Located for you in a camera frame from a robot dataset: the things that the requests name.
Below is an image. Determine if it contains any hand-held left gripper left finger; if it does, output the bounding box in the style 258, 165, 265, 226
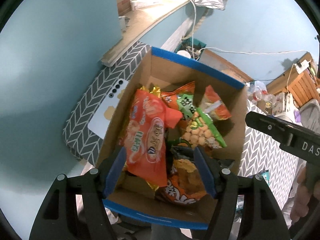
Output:
29, 145, 127, 240

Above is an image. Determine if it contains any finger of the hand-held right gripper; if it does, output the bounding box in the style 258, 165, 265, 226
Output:
245, 111, 292, 146

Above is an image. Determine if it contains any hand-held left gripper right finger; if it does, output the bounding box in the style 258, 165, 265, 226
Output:
194, 146, 292, 240

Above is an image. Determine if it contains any orange snack packet black top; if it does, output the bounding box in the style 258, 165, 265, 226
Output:
154, 144, 209, 205

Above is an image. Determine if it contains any cardboard box with blue rim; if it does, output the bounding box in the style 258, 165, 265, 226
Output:
96, 46, 245, 230

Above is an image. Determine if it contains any green pea snack packet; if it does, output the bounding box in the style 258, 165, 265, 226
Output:
179, 107, 227, 149

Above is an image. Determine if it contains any large red snack packet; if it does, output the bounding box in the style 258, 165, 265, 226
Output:
119, 89, 183, 187

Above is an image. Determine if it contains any small orange snack packet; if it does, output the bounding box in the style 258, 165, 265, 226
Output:
200, 85, 232, 122

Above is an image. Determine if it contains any orange and green snack bag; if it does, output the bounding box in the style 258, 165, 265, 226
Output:
161, 81, 200, 122

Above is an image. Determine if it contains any person's right hand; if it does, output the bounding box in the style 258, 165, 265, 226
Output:
289, 165, 320, 228

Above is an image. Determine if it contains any pile of clear plastic clutter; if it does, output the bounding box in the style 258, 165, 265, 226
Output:
246, 80, 295, 115

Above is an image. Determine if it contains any grey cushion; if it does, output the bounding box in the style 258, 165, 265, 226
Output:
275, 99, 320, 130

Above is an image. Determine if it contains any wooden chair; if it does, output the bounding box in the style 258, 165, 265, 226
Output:
266, 62, 320, 108

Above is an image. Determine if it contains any pale blue smartphone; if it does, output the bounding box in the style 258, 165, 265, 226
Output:
88, 79, 129, 139

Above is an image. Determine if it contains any grey chevron patterned cloth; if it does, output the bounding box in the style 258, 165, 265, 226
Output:
62, 41, 304, 210

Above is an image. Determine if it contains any white charger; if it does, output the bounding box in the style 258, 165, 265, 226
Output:
295, 60, 310, 72

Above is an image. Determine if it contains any teal plastic basket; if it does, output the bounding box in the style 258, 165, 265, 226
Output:
179, 37, 207, 55

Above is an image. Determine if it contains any white ribbed panel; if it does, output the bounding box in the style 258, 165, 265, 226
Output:
160, 17, 194, 53

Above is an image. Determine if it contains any small white mug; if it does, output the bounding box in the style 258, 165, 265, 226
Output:
119, 16, 130, 32

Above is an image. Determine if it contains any wooden desk board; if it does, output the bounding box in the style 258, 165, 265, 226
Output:
101, 0, 190, 67

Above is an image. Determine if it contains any stack of white papers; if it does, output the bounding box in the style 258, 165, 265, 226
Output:
130, 0, 165, 10

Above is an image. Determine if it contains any white cable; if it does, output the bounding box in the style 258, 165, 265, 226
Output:
175, 0, 310, 60

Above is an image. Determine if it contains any beige rope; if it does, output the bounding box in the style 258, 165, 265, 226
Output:
194, 7, 210, 33

